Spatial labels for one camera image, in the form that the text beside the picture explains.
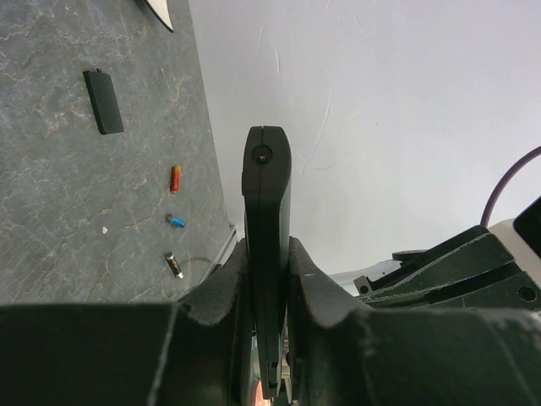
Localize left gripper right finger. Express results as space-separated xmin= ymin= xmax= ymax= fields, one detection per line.
xmin=289 ymin=239 xmax=540 ymax=405

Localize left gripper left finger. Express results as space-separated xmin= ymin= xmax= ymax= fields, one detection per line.
xmin=1 ymin=243 xmax=252 ymax=405

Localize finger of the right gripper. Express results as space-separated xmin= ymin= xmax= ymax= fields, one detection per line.
xmin=358 ymin=226 xmax=540 ymax=311

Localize orange-red battery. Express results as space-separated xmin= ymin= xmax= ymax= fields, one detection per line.
xmin=170 ymin=165 xmax=182 ymax=195

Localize black remote control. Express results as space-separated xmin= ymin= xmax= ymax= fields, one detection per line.
xmin=242 ymin=126 xmax=292 ymax=399

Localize black battery cover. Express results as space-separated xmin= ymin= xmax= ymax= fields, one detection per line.
xmin=83 ymin=69 xmax=123 ymax=134

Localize grey pink-tip battery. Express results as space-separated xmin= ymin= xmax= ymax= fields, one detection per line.
xmin=165 ymin=252 xmax=183 ymax=278

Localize light blue battery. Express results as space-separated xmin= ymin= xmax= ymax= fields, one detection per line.
xmin=166 ymin=214 xmax=186 ymax=228

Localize white square plate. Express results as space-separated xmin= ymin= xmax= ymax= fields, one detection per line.
xmin=139 ymin=0 xmax=174 ymax=33

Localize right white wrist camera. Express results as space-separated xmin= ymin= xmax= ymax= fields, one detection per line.
xmin=489 ymin=199 xmax=540 ymax=283

